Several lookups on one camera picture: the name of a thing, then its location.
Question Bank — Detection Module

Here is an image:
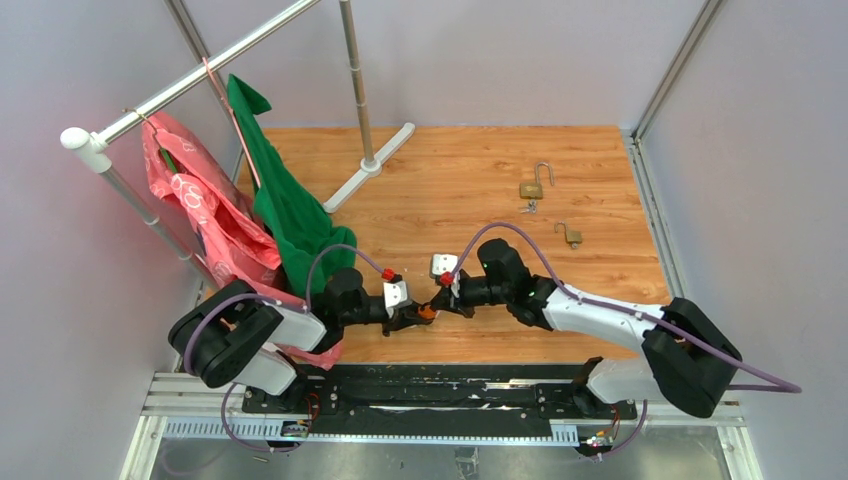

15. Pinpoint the green garment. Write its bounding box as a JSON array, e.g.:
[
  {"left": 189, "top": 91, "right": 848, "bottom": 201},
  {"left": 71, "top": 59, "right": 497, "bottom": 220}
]
[{"left": 226, "top": 74, "right": 357, "bottom": 298}]

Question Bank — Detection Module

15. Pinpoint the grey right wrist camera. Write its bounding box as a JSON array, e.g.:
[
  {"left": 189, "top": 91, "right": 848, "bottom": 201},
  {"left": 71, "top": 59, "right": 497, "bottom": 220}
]
[{"left": 429, "top": 253, "right": 459, "bottom": 280}]

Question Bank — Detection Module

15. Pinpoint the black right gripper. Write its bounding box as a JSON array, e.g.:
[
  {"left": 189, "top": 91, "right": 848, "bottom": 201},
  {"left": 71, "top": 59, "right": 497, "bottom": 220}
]
[{"left": 432, "top": 273, "right": 511, "bottom": 319}]

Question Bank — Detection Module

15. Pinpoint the large brass padlock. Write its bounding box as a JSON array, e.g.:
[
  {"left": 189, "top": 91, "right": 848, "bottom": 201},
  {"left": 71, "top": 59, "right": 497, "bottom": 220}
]
[{"left": 519, "top": 162, "right": 555, "bottom": 200}]

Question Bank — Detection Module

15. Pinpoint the white metal clothes rack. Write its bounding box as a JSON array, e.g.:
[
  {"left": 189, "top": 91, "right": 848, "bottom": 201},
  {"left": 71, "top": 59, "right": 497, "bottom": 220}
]
[{"left": 60, "top": 0, "right": 416, "bottom": 287}]

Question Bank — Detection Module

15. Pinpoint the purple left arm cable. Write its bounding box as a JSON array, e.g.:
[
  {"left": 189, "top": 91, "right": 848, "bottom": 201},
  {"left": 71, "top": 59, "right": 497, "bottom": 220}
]
[{"left": 182, "top": 243, "right": 397, "bottom": 379}]

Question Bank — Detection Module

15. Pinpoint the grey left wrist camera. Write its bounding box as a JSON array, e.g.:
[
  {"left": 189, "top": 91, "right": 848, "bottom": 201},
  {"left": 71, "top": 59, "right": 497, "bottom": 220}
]
[{"left": 383, "top": 280, "right": 412, "bottom": 310}]

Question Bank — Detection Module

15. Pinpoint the orange black Opel padlock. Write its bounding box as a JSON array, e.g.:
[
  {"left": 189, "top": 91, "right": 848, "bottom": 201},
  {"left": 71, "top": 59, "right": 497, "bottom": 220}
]
[{"left": 417, "top": 304, "right": 438, "bottom": 324}]

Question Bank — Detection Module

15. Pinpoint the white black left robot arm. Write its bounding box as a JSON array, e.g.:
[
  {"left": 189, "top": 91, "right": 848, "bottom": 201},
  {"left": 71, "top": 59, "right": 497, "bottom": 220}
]
[{"left": 168, "top": 268, "right": 435, "bottom": 413}]

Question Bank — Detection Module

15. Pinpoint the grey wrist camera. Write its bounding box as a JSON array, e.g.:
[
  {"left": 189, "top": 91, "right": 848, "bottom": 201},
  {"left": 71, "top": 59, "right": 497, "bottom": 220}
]
[
  {"left": 429, "top": 253, "right": 459, "bottom": 280},
  {"left": 383, "top": 280, "right": 412, "bottom": 310}
]

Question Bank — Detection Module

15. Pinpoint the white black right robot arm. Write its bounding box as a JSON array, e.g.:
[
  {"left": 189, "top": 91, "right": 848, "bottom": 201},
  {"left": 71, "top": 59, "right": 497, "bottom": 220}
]
[{"left": 429, "top": 238, "right": 741, "bottom": 418}]

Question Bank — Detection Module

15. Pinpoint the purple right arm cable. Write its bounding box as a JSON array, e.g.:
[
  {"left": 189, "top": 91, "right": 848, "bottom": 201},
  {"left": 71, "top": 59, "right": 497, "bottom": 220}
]
[{"left": 439, "top": 221, "right": 803, "bottom": 395}]

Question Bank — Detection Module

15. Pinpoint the pink patterned garment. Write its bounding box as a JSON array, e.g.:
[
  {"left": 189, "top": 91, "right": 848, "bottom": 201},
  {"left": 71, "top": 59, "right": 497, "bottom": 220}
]
[{"left": 140, "top": 111, "right": 346, "bottom": 371}]

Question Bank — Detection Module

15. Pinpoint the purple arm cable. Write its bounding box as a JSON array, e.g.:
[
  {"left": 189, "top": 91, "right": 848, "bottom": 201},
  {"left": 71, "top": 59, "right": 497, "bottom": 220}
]
[
  {"left": 439, "top": 221, "right": 803, "bottom": 395},
  {"left": 182, "top": 243, "right": 397, "bottom": 379}
]

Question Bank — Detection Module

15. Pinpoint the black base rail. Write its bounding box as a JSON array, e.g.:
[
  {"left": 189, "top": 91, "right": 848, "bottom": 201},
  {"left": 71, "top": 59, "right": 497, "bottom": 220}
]
[{"left": 148, "top": 362, "right": 743, "bottom": 458}]

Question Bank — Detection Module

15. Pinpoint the small brass padlock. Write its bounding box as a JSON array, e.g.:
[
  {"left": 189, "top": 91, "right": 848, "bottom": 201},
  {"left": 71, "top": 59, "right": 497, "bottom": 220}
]
[{"left": 554, "top": 221, "right": 583, "bottom": 249}]

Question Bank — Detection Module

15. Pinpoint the aluminium frame post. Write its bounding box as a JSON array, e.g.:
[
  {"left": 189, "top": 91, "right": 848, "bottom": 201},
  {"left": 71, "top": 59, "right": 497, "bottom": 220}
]
[{"left": 622, "top": 0, "right": 762, "bottom": 479}]

